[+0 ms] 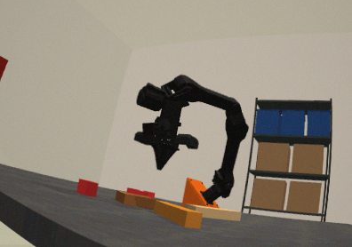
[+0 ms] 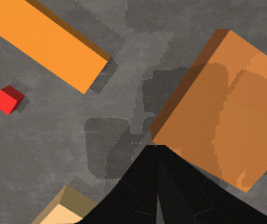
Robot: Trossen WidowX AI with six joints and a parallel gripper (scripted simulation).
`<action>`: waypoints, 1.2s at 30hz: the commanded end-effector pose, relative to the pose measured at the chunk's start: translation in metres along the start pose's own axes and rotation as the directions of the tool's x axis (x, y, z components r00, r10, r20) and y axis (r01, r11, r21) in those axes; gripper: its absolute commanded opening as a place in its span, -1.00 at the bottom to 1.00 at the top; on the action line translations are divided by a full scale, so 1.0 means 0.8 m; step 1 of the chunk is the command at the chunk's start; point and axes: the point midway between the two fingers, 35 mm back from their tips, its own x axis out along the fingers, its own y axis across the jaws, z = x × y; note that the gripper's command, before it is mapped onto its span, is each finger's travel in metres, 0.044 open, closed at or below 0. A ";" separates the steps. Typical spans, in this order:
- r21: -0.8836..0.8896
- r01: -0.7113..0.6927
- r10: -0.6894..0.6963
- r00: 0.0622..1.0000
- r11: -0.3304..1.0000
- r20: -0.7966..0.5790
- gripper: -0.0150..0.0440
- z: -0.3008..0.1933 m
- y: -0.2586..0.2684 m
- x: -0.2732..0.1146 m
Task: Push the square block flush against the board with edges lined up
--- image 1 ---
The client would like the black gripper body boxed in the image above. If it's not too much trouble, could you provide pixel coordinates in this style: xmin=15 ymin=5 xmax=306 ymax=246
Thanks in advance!
xmin=134 ymin=113 xmax=199 ymax=149

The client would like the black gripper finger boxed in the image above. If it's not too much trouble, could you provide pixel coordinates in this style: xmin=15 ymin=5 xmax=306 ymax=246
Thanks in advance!
xmin=148 ymin=143 xmax=161 ymax=169
xmin=158 ymin=143 xmax=180 ymax=171

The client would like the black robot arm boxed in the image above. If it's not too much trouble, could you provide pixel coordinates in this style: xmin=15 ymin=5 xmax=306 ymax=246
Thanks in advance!
xmin=136 ymin=75 xmax=249 ymax=205

